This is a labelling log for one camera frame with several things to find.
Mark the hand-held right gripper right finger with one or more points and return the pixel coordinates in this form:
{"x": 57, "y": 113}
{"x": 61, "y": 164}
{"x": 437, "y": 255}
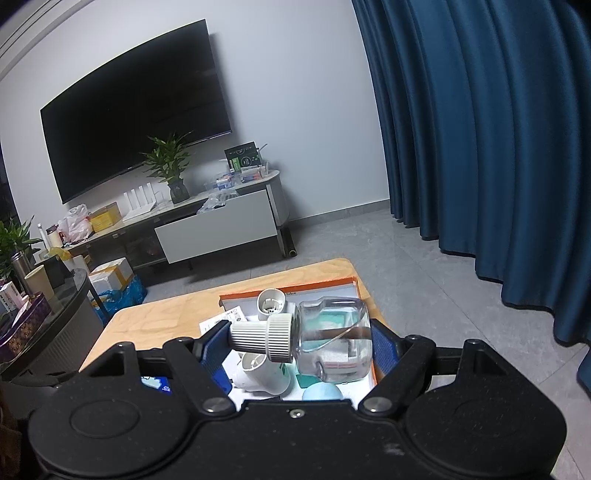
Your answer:
{"x": 385, "y": 350}

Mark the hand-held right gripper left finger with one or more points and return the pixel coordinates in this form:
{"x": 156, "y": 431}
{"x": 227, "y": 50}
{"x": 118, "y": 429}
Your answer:
{"x": 216, "y": 353}

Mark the white charger packaging box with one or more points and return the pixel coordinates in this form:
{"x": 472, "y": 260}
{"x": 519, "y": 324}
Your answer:
{"x": 226, "y": 318}

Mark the clear liquid bottle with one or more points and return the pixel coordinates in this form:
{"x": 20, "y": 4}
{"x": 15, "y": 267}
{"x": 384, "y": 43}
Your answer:
{"x": 332, "y": 341}

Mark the blue tin box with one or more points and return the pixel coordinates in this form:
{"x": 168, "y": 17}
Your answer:
{"x": 157, "y": 384}

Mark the white cup-shaped plug-in heater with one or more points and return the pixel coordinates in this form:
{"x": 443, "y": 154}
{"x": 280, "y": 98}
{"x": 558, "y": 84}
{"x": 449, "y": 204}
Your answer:
{"x": 272, "y": 302}

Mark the light blue round container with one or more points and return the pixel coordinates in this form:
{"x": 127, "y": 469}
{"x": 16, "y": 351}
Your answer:
{"x": 323, "y": 394}

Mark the teal bandage box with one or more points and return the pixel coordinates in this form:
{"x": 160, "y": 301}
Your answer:
{"x": 305, "y": 381}

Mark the orange-edged white tray box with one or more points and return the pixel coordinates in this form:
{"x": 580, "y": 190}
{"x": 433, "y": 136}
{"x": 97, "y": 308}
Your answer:
{"x": 323, "y": 291}

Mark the purple patterned tin box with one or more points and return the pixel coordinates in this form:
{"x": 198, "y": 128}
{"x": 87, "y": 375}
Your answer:
{"x": 23, "y": 330}

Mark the dark glass coffee table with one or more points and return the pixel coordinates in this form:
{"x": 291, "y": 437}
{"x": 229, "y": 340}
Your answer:
{"x": 69, "y": 332}

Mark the small white printed box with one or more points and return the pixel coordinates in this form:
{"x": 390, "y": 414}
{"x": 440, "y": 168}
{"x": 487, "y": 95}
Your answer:
{"x": 10, "y": 297}

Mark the tan cylinder container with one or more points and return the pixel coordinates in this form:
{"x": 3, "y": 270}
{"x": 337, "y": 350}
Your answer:
{"x": 39, "y": 284}

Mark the blue plastic bag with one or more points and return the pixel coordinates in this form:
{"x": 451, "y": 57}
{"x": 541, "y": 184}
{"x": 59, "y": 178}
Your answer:
{"x": 122, "y": 300}

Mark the steel thermos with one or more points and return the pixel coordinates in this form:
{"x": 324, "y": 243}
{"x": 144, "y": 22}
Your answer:
{"x": 23, "y": 272}

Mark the white drawer front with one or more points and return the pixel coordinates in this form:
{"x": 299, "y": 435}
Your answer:
{"x": 217, "y": 226}

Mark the white and yellow cardboard box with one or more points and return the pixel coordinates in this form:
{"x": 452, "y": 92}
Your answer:
{"x": 111, "y": 274}

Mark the leafy green potted plant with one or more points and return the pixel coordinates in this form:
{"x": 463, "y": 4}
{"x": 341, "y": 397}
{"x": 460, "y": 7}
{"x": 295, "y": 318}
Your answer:
{"x": 16, "y": 240}

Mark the clear plastic bags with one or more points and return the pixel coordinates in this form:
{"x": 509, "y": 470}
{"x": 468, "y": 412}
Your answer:
{"x": 217, "y": 203}

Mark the grey television stand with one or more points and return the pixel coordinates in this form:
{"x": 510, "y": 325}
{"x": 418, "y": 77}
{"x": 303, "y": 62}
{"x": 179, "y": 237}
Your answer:
{"x": 194, "y": 201}

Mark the white router with antennas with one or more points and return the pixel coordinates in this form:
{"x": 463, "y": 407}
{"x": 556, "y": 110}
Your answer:
{"x": 143, "y": 207}

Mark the white and red plastic bag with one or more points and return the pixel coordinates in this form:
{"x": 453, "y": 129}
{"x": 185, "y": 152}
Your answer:
{"x": 76, "y": 224}

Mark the pile of small boxes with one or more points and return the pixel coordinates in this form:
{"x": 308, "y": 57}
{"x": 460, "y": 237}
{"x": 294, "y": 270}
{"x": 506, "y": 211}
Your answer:
{"x": 235, "y": 179}

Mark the black and green box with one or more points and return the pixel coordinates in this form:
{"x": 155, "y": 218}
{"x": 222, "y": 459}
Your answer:
{"x": 243, "y": 157}

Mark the potted plant in dark pot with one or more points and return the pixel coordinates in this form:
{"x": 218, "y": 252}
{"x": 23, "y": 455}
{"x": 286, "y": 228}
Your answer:
{"x": 168, "y": 157}

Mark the blue curtain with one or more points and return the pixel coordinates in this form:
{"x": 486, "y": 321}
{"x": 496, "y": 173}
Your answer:
{"x": 461, "y": 138}

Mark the black wall television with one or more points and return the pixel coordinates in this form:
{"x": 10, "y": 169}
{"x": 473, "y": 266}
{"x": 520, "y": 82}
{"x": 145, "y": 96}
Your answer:
{"x": 138, "y": 106}

